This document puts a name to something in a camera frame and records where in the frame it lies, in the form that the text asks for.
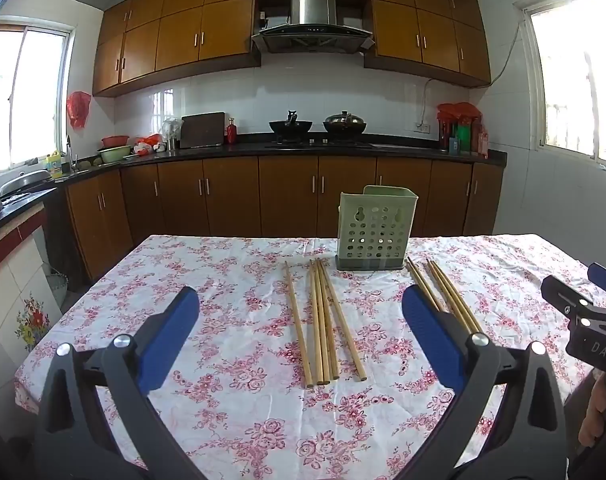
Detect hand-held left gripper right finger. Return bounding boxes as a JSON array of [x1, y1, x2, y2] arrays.
[[400, 285, 568, 480]]

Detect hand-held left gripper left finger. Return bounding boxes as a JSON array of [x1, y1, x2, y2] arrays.
[[33, 286, 209, 480]]

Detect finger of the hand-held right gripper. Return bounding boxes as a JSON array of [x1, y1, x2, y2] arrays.
[[587, 262, 606, 307], [541, 275, 598, 322]]

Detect green perforated utensil holder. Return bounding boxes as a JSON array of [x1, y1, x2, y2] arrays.
[[336, 185, 419, 272]]

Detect person's right hand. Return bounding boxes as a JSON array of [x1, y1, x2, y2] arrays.
[[579, 374, 606, 449]]

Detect pink floral tablecloth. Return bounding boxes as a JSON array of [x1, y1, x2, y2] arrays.
[[14, 232, 606, 480]]

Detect wooden lower kitchen cabinets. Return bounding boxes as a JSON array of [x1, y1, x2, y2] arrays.
[[66, 154, 506, 281]]

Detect wooden kitchen cabinets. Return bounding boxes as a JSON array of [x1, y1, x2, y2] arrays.
[[66, 154, 506, 281], [92, 0, 492, 98]]

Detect green basin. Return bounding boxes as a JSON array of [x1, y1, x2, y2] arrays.
[[97, 145, 133, 163]]

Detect red and white plastic bag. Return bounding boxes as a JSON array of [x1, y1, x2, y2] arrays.
[[133, 134, 164, 156]]

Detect black kitchen countertop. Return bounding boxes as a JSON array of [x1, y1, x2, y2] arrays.
[[0, 134, 508, 241]]

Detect grey pan lid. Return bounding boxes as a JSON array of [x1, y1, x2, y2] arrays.
[[0, 169, 51, 196]]

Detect dark brown cutting board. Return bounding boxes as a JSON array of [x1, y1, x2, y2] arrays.
[[179, 111, 226, 149]]

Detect gas stove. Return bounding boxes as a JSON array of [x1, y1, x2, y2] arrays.
[[264, 137, 374, 150]]

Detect dark pot with lid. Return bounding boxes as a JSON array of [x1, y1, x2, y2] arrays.
[[323, 110, 367, 142]]

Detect red plastic bag on hook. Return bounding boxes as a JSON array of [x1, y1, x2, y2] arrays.
[[66, 91, 92, 129]]

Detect black wok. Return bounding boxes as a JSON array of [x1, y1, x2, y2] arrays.
[[269, 110, 314, 142]]

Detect wooden upper kitchen cabinets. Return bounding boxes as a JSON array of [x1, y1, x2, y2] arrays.
[[92, 0, 492, 98]]

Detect steel range hood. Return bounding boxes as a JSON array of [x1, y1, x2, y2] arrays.
[[251, 0, 374, 54]]

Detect bright window with white frame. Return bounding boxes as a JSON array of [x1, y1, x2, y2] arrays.
[[515, 0, 606, 176]]

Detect white power cable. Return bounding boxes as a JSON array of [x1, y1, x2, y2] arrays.
[[422, 24, 524, 126]]

